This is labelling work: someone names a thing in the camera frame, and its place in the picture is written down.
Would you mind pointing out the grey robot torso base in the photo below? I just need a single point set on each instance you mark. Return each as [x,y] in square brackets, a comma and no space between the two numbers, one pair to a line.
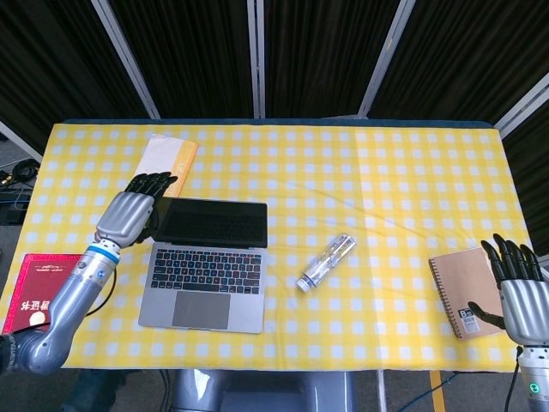
[261,390]

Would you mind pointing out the yellow white checkered tablecloth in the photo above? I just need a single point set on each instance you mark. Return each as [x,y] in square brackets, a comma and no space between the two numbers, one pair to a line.
[300,214]

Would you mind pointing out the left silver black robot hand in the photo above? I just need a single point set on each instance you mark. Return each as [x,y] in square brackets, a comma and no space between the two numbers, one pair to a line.
[124,214]

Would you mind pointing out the clear plastic water bottle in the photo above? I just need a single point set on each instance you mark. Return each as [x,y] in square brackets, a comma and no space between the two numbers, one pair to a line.
[328,262]

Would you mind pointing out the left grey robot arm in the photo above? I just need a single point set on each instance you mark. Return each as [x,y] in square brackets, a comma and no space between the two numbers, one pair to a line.
[64,309]

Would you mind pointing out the black folding screen partition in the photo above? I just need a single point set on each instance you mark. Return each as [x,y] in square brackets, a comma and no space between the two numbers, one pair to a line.
[274,56]

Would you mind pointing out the silver grey laptop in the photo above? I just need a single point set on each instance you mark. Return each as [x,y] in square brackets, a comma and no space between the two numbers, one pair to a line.
[206,266]

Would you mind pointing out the white orange booklet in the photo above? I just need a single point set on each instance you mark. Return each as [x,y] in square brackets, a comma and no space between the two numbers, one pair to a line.
[169,159]

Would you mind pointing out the brown spiral notebook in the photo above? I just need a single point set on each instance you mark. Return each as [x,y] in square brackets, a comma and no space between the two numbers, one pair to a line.
[465,294]

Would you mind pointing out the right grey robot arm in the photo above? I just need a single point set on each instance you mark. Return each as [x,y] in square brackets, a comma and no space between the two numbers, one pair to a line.
[534,377]

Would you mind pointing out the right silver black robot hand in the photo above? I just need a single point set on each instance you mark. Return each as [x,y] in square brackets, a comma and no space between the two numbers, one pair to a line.
[521,307]

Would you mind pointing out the red certificate book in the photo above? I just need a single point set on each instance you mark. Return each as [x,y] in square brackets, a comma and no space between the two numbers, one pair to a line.
[38,287]

